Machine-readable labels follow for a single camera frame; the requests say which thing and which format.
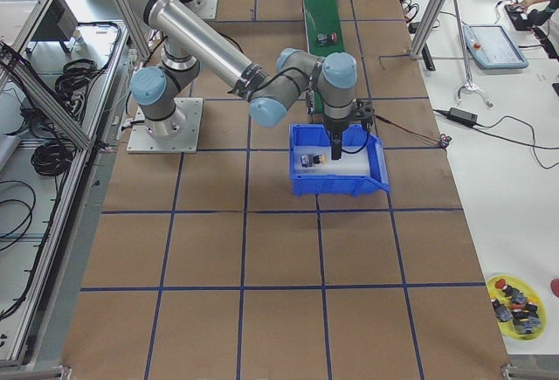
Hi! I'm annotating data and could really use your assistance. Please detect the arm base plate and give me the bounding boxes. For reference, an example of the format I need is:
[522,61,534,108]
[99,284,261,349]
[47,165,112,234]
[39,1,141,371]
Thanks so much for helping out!
[186,0,218,22]
[128,98,204,154]

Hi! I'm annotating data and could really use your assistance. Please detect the red black conveyor wires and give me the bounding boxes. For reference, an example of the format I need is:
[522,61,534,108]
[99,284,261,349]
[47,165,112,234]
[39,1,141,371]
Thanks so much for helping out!
[373,113,451,149]

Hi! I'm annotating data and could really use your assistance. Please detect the white foam pad destination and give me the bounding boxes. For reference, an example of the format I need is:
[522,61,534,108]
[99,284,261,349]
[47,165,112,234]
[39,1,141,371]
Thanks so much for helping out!
[291,145,369,176]

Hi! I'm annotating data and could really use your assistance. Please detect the silver reacher grabber tool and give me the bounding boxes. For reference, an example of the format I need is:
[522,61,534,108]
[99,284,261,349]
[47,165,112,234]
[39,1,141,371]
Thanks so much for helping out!
[451,0,494,108]

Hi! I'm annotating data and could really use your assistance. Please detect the red mushroom push button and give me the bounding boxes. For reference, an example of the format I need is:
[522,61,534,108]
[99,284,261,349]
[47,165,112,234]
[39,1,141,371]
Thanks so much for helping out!
[316,32,338,46]

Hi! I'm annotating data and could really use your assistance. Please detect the aluminium frame post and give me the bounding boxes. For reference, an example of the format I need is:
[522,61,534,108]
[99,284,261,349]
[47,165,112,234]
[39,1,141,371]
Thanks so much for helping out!
[409,0,445,59]

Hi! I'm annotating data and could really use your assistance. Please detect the yellow plate of buttons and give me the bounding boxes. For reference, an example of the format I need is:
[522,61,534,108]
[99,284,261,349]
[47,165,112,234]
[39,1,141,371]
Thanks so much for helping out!
[486,274,547,341]

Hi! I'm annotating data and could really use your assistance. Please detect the blue destination bin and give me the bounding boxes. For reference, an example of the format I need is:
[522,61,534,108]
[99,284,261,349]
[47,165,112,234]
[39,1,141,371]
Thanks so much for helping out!
[289,124,390,197]

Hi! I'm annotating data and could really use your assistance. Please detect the blue teach pendant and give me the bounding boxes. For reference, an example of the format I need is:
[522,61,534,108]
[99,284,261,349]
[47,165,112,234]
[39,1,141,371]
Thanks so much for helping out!
[462,24,529,70]

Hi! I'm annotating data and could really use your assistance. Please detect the green conveyor belt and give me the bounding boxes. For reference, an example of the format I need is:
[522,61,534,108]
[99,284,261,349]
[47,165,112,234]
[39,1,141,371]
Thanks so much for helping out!
[302,0,357,120]

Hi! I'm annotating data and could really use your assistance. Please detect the yellow mushroom push button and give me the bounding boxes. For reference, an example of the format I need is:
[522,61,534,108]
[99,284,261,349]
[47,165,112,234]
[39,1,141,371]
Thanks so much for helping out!
[300,154,326,169]

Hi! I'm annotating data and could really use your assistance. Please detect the black cable bundle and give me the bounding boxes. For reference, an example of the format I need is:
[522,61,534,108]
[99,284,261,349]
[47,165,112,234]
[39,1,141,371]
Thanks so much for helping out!
[31,137,73,178]

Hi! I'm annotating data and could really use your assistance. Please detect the black power adapter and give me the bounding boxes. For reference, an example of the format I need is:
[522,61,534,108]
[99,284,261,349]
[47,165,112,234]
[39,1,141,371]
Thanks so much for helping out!
[447,107,478,128]

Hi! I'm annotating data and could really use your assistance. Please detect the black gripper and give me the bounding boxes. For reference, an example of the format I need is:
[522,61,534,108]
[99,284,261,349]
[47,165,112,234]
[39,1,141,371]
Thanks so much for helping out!
[325,115,349,161]

